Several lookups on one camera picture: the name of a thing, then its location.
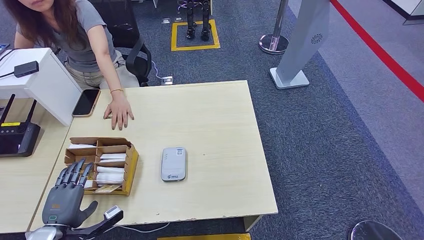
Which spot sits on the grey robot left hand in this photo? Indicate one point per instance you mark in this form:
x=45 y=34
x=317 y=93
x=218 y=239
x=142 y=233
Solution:
x=64 y=205

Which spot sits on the person's left hand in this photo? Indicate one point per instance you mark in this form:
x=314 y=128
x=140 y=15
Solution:
x=120 y=107

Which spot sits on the person's left forearm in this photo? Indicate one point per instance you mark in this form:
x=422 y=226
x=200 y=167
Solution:
x=109 y=69

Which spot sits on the white key card stack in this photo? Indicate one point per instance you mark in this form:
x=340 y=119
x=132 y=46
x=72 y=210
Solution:
x=113 y=155
x=81 y=146
x=112 y=160
x=111 y=169
x=88 y=184
x=110 y=179

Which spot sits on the patterned brown card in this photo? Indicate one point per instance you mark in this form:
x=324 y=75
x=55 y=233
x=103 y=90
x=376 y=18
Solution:
x=107 y=188

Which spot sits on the cardboard card organizer box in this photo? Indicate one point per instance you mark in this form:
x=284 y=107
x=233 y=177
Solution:
x=130 y=169

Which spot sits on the person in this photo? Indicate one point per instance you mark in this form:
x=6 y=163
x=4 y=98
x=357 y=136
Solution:
x=82 y=43

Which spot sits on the grey card reader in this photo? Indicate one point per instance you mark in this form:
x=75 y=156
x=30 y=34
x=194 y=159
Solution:
x=174 y=164

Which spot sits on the black smartphone, tan case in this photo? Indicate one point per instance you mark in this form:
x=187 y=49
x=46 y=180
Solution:
x=86 y=102

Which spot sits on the black office chair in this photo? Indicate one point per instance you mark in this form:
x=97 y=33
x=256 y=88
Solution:
x=137 y=63

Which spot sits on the white box stand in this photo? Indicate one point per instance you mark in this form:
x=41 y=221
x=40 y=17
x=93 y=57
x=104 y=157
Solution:
x=49 y=86

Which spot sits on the black router with antennas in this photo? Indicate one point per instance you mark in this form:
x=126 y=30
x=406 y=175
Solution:
x=13 y=139

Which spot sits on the yellow floor tape square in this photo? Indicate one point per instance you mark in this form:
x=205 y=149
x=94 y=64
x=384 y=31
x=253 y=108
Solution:
x=173 y=36

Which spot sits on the black adapter box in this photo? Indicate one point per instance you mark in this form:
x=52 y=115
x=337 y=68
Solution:
x=26 y=68

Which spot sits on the black humanoid robot legs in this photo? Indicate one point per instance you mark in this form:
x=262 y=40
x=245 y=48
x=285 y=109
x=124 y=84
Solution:
x=190 y=23

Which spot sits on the yellow floor mat edge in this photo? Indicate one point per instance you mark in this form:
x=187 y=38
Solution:
x=205 y=237

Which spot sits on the desk leg panel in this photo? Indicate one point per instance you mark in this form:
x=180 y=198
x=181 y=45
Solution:
x=252 y=222

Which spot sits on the grey kiosk stand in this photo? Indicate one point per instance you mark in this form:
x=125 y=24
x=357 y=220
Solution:
x=298 y=49

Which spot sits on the round chrome base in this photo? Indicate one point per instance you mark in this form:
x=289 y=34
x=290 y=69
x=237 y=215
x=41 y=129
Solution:
x=374 y=232

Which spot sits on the chrome stanchion post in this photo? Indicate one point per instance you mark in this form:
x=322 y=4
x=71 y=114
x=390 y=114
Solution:
x=273 y=43

